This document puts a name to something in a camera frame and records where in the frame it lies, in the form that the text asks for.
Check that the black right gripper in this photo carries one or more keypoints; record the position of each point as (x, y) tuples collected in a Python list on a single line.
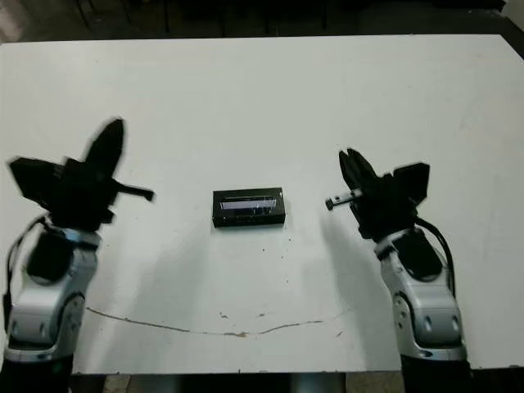
[(385, 209)]

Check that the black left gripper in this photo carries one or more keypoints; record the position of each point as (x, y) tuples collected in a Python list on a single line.
[(82, 200)]

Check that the black box lid with print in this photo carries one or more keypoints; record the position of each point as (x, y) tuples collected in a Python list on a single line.
[(245, 221)]

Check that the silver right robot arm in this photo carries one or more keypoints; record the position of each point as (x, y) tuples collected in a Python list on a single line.
[(425, 319)]

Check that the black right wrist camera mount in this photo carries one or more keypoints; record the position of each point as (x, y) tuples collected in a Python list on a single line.
[(413, 180)]

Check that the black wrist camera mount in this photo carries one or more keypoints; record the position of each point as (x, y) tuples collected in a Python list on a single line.
[(32, 180), (413, 180)]

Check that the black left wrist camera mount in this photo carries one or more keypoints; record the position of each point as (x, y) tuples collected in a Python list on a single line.
[(32, 180)]

